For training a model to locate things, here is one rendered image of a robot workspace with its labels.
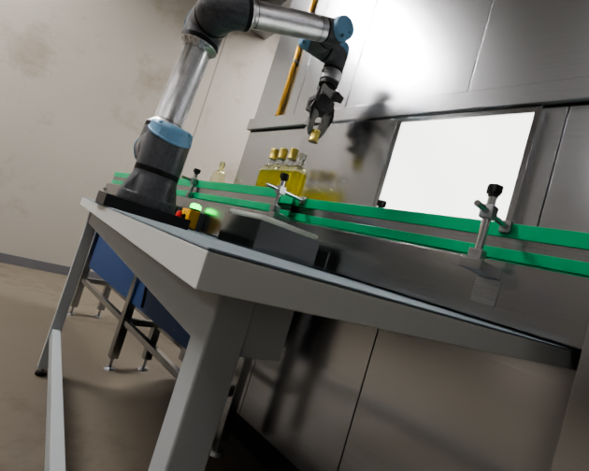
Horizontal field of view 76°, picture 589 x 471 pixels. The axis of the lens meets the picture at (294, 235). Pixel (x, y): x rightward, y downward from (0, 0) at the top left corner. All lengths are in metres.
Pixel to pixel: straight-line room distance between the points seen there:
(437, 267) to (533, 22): 0.79
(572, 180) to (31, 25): 4.00
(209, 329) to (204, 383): 0.05
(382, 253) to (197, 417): 0.72
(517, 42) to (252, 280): 1.19
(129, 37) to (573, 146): 3.84
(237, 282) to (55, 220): 3.76
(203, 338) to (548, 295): 0.66
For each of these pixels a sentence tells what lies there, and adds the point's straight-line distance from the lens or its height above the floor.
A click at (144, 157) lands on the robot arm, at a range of 1.06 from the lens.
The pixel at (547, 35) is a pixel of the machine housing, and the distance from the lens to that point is 1.36.
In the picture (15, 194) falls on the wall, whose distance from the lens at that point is 4.05.
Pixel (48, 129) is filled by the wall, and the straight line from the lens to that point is 4.06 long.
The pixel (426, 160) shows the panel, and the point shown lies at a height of 1.17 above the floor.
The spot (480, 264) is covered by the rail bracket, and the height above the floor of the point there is 0.85.
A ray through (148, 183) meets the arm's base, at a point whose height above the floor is 0.83.
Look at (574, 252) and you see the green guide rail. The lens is 0.89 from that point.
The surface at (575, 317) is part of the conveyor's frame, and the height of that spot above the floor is 0.81.
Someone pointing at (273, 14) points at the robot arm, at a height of 1.41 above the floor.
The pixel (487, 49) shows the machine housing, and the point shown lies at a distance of 1.41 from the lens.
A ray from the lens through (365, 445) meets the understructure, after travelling 1.28.
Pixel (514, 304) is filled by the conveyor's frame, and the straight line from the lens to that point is 0.87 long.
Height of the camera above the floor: 0.76
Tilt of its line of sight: 3 degrees up
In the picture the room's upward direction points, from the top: 17 degrees clockwise
